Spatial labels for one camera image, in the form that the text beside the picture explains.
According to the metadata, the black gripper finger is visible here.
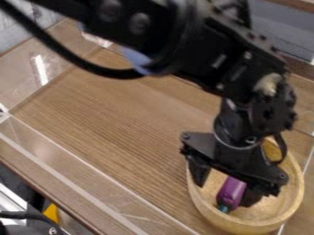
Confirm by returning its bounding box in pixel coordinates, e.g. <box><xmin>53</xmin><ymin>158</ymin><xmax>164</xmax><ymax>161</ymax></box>
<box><xmin>187</xmin><ymin>155</ymin><xmax>211</xmax><ymax>187</ymax></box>
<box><xmin>240</xmin><ymin>185</ymin><xmax>264</xmax><ymax>207</ymax></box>

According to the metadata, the black device with yellow label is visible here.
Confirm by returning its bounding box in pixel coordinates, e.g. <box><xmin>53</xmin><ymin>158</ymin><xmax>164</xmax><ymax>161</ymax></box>
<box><xmin>0</xmin><ymin>201</ymin><xmax>82</xmax><ymax>235</ymax></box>

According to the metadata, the black cable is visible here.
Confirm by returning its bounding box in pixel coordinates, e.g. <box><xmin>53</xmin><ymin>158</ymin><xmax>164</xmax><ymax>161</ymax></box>
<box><xmin>0</xmin><ymin>0</ymin><xmax>148</xmax><ymax>81</ymax></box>

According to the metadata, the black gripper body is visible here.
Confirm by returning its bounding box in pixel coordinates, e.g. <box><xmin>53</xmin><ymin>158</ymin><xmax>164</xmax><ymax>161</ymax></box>
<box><xmin>180</xmin><ymin>131</ymin><xmax>289</xmax><ymax>196</ymax></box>

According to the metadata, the brown wooden bowl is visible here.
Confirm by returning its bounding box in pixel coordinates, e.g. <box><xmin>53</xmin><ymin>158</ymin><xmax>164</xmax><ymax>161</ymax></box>
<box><xmin>187</xmin><ymin>140</ymin><xmax>304</xmax><ymax>235</ymax></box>

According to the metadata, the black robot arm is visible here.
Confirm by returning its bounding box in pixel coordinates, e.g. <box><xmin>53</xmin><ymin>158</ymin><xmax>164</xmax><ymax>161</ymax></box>
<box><xmin>28</xmin><ymin>0</ymin><xmax>296</xmax><ymax>207</ymax></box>

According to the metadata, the purple toy eggplant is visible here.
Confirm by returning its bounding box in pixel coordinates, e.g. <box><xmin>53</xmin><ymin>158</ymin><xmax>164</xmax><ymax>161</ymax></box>
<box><xmin>216</xmin><ymin>176</ymin><xmax>247</xmax><ymax>214</ymax></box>

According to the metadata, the clear acrylic corner bracket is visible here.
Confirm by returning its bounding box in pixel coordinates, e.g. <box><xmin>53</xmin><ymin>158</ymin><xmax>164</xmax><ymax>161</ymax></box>
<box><xmin>81</xmin><ymin>32</ymin><xmax>112</xmax><ymax>48</ymax></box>

